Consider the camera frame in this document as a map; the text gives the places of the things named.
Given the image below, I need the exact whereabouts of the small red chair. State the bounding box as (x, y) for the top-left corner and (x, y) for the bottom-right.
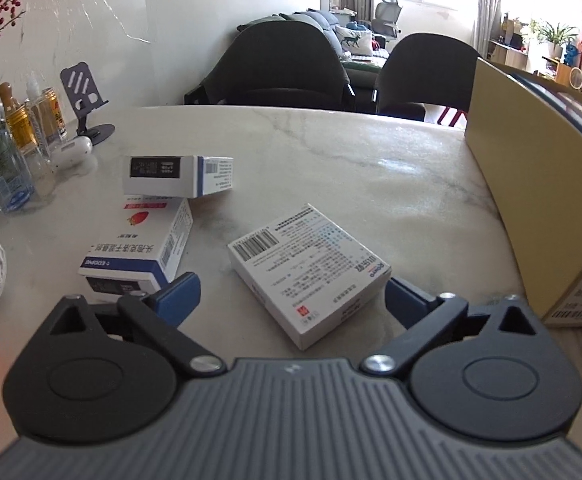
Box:
(438, 107), (466, 128)

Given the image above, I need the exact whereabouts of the marble desktop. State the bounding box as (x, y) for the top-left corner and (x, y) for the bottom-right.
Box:
(0, 105), (582, 376)

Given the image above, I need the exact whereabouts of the grey curtain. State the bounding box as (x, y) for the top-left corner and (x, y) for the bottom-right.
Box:
(476, 0), (506, 56)

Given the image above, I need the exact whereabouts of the clear glass vase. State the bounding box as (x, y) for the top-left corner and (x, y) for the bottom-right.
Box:
(0, 125), (36, 213)

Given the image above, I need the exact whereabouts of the brown cardboard box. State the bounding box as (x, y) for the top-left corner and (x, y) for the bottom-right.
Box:
(464, 56), (582, 329)

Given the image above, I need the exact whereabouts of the gold cap amber bottle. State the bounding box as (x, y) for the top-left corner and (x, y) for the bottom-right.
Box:
(0, 81), (39, 155)

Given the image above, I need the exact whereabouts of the deer print pillow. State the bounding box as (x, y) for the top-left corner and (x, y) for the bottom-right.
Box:
(335, 24), (374, 58)

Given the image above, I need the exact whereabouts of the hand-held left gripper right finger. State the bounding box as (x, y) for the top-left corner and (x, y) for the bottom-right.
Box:
(361, 276), (542, 376)

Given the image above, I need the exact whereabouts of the white tip clear bottle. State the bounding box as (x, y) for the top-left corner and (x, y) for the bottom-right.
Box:
(25, 72), (68, 148)

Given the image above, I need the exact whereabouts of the wooden shelf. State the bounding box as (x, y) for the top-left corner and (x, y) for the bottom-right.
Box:
(488, 37), (532, 73)

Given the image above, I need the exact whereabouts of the black chair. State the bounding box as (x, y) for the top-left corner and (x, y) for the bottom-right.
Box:
(185, 21), (356, 111)
(373, 33), (484, 123)

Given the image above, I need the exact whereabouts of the dark grey phone stand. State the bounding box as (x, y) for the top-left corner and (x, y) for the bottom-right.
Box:
(61, 61), (116, 143)

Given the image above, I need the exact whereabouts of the blue medicine box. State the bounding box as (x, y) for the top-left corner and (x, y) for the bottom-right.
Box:
(513, 72), (582, 148)

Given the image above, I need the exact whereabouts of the white earbuds case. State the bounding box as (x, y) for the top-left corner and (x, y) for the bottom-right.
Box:
(51, 136), (94, 168)

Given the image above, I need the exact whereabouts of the grey office chair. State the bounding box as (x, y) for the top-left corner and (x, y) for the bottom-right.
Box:
(371, 0), (404, 41)

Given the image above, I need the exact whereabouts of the potted green plant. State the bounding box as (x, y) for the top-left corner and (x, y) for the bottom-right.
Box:
(531, 20), (579, 61)

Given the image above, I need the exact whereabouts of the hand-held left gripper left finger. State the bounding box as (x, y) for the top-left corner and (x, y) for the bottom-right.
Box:
(46, 272), (228, 377)

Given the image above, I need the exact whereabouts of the yellow cartoon medicine box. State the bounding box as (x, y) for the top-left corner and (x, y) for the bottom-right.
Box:
(227, 203), (390, 351)

